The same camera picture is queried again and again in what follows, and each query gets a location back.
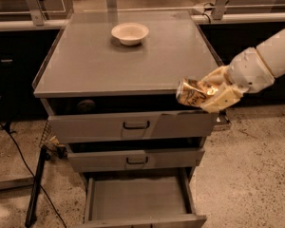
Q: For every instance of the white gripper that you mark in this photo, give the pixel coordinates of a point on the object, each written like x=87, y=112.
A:
x=249, y=70

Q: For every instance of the crushed orange soda can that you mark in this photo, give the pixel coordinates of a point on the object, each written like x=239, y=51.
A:
x=193, y=93

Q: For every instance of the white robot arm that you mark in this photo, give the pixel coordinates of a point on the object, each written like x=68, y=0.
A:
x=272, y=52

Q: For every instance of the grey drawer cabinet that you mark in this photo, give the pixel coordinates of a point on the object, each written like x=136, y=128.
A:
x=89, y=61

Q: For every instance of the grey bottom drawer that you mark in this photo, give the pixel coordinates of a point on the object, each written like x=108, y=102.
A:
x=158, y=198

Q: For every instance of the grey drawer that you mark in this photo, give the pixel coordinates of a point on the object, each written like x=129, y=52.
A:
x=158, y=198
x=135, y=155
x=125, y=118

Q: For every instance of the dark round object in drawer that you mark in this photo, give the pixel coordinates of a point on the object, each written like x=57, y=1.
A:
x=85, y=107

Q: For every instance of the grey middle drawer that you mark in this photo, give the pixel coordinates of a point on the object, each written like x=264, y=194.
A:
x=135, y=155

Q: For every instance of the grey top drawer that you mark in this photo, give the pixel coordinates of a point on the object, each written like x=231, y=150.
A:
x=125, y=118

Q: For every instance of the white paper bowl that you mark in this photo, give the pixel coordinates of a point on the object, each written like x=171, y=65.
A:
x=130, y=34

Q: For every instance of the black stand leg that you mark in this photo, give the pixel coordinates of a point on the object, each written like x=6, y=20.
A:
x=36, y=187

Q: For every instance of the wire basket with items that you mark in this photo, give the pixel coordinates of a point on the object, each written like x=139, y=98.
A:
x=50, y=142

